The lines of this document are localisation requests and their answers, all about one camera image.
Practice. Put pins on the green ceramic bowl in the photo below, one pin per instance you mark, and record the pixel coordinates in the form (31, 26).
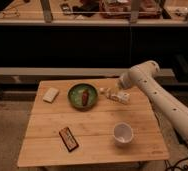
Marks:
(75, 96)

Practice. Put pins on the white cup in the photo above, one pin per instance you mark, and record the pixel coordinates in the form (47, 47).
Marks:
(122, 134)

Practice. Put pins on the red food item in bowl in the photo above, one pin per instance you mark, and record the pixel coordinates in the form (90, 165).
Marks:
(85, 96)

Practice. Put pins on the wooden table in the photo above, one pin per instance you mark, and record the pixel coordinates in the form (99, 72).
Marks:
(92, 129)

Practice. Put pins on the metal shelf rack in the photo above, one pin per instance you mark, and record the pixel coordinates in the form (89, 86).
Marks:
(69, 39)

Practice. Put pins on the white labelled bottle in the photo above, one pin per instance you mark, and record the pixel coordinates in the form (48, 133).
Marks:
(115, 95)

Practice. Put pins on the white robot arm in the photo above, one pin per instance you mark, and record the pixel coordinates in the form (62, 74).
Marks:
(142, 75)

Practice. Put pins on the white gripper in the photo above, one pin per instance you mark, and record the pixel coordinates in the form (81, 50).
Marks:
(118, 86)

